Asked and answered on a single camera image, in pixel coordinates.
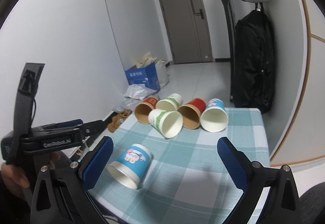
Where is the blue bunny paper cup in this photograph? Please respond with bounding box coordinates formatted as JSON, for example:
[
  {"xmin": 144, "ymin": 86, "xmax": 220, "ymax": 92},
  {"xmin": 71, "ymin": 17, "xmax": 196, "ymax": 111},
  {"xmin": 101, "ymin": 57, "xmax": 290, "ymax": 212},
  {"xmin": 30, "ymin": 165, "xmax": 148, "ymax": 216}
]
[{"xmin": 107, "ymin": 144, "xmax": 153, "ymax": 189}]

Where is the blue white paper cup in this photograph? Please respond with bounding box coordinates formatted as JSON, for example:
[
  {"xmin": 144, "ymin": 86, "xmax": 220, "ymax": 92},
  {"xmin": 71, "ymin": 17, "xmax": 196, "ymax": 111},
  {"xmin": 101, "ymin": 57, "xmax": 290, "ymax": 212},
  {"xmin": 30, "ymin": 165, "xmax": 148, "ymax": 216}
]
[{"xmin": 200, "ymin": 98, "xmax": 229, "ymax": 133}]

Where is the large red kraft cup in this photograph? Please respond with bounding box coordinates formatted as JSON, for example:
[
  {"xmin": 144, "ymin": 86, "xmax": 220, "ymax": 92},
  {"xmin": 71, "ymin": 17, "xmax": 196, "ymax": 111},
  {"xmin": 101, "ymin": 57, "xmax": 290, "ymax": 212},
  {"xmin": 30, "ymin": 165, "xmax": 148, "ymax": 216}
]
[{"xmin": 134, "ymin": 97, "xmax": 159, "ymax": 124}]

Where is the small red kraft cup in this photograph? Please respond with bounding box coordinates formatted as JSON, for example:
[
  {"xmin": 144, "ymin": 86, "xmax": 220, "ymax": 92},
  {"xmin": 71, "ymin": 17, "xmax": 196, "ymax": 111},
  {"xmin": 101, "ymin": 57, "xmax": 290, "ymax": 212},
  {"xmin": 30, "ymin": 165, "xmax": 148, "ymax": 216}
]
[{"xmin": 177, "ymin": 98, "xmax": 207, "ymax": 129}]

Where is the white green paper cup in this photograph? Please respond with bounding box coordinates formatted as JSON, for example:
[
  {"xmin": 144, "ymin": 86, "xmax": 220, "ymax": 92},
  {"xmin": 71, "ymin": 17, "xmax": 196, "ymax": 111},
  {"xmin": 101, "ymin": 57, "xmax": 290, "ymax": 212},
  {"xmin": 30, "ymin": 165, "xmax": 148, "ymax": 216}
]
[
  {"xmin": 148, "ymin": 109, "xmax": 183, "ymax": 139},
  {"xmin": 156, "ymin": 93, "xmax": 183, "ymax": 111}
]

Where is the white green paper cup rear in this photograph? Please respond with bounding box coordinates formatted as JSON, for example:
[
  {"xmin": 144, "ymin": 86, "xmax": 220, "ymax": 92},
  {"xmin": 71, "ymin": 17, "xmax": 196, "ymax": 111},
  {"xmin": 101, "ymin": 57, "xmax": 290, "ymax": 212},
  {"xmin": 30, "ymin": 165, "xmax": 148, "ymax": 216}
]
[{"xmin": 156, "ymin": 93, "xmax": 183, "ymax": 111}]

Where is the person's left hand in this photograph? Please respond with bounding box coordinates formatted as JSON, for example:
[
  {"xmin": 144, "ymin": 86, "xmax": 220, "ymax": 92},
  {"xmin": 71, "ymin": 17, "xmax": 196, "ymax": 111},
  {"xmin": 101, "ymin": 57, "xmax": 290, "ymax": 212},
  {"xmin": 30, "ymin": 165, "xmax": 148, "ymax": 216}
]
[{"xmin": 1, "ymin": 163, "xmax": 30, "ymax": 198}]

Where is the brown shoe near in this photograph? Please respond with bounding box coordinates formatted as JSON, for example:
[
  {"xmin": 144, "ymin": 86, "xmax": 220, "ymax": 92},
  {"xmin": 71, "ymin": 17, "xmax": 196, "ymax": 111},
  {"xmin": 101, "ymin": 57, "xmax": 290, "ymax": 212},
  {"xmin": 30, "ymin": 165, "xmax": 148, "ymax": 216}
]
[{"xmin": 107, "ymin": 116, "xmax": 124, "ymax": 133}]

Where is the brown shoe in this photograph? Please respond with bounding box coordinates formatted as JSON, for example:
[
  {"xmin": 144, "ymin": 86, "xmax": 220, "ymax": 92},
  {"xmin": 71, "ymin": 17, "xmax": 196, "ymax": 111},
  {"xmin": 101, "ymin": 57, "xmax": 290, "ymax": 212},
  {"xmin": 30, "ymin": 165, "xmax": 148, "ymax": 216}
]
[
  {"xmin": 112, "ymin": 110, "xmax": 132, "ymax": 121},
  {"xmin": 107, "ymin": 116, "xmax": 124, "ymax": 133}
]

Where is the brown shoe far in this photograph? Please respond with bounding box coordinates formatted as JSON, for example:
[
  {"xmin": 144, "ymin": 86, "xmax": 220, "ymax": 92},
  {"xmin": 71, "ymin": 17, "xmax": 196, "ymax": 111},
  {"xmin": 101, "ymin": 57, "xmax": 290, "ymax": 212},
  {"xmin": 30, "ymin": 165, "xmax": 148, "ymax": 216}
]
[{"xmin": 112, "ymin": 110, "xmax": 132, "ymax": 121}]

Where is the teal plaid tablecloth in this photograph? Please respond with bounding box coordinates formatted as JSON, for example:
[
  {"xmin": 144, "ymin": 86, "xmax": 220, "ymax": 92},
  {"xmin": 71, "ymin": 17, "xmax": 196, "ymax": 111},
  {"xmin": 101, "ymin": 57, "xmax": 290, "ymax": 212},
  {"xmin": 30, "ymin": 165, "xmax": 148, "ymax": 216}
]
[{"xmin": 90, "ymin": 108, "xmax": 269, "ymax": 223}]

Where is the white plastic mailer bag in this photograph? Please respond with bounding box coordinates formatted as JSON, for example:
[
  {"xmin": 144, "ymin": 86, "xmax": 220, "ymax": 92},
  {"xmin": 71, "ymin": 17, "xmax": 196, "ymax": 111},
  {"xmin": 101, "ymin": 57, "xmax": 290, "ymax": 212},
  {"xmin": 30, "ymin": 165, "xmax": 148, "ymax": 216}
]
[{"xmin": 125, "ymin": 84, "xmax": 156, "ymax": 100}]

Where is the blue cardboard box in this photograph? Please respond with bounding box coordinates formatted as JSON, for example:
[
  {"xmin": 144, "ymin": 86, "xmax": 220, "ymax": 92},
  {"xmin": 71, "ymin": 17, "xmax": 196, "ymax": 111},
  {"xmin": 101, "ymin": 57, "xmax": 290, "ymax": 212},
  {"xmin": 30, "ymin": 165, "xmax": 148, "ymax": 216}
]
[{"xmin": 125, "ymin": 63, "xmax": 160, "ymax": 92}]

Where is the beige tote bag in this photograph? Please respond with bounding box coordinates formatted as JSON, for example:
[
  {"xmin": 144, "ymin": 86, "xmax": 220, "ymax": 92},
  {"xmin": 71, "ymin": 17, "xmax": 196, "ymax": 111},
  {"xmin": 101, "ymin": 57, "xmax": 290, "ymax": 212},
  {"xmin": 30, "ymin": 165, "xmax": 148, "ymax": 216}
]
[{"xmin": 134, "ymin": 52, "xmax": 159, "ymax": 69}]

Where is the white sack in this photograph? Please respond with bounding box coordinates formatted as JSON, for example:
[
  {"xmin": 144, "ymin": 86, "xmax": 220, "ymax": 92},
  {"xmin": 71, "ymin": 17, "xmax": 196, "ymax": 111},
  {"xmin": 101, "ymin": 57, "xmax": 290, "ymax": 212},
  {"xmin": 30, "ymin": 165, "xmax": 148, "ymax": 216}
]
[{"xmin": 155, "ymin": 60, "xmax": 169, "ymax": 88}]

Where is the black backpack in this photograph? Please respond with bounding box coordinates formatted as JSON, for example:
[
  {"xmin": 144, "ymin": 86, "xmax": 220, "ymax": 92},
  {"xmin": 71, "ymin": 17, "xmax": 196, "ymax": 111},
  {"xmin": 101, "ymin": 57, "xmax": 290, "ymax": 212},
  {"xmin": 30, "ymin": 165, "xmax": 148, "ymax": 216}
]
[{"xmin": 232, "ymin": 8, "xmax": 276, "ymax": 114}]

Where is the grey door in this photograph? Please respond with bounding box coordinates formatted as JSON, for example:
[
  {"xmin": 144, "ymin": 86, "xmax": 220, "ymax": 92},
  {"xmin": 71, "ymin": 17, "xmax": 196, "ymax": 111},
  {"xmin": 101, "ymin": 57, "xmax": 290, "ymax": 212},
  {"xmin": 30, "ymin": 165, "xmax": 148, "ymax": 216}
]
[{"xmin": 159, "ymin": 0, "xmax": 213, "ymax": 64}]

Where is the black floor stand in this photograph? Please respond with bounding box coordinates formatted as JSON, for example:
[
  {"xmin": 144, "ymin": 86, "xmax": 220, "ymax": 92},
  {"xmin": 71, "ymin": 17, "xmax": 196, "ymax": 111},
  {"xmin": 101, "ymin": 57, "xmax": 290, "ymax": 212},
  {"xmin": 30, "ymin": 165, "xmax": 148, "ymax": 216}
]
[{"xmin": 221, "ymin": 0, "xmax": 235, "ymax": 102}]

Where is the black wrist strap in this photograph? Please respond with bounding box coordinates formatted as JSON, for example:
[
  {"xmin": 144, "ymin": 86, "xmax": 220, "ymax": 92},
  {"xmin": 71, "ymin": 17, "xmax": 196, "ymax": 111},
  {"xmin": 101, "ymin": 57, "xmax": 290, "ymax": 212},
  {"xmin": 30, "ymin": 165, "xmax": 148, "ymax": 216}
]
[{"xmin": 5, "ymin": 62, "xmax": 46, "ymax": 166}]

